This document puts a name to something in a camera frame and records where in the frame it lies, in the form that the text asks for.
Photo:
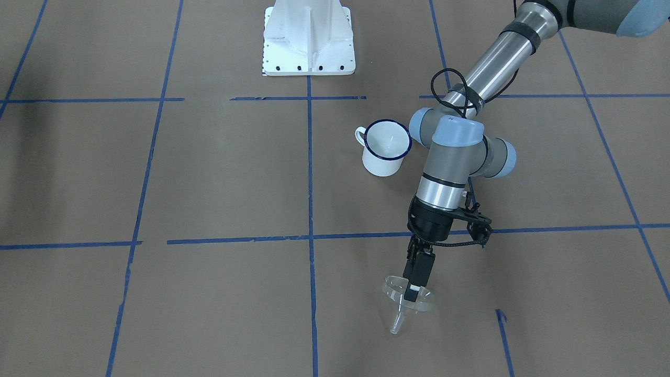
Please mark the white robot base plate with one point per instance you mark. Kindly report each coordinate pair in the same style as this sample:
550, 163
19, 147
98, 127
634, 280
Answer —
302, 38

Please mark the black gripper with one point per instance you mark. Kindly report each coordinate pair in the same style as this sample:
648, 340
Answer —
432, 221

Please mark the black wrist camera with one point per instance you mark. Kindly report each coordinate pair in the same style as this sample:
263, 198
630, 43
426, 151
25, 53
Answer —
478, 226

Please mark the white enamel mug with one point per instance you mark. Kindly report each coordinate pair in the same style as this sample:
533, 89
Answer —
385, 143

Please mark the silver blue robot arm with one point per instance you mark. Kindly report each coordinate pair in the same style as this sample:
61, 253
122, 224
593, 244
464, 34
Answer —
458, 147

